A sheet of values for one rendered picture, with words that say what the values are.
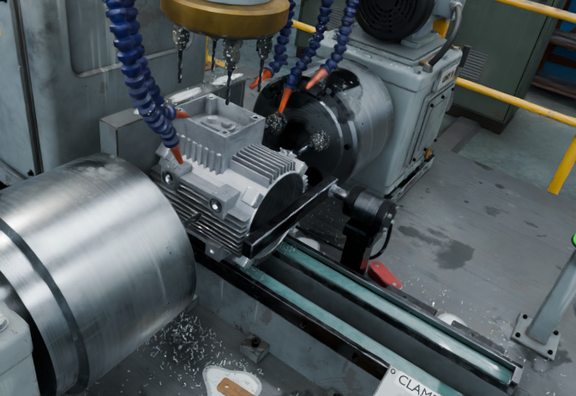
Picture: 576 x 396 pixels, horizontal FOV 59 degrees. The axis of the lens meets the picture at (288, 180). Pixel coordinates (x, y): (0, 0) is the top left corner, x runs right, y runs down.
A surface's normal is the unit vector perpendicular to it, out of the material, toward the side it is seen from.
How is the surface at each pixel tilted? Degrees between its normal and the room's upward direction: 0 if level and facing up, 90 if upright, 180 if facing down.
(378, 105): 54
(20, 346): 90
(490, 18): 90
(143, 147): 90
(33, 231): 17
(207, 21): 90
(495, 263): 0
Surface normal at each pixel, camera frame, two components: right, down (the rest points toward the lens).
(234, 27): 0.21, 0.56
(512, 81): -0.57, 0.38
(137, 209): 0.55, -0.48
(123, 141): 0.81, 0.41
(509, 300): 0.14, -0.83
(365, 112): 0.72, -0.21
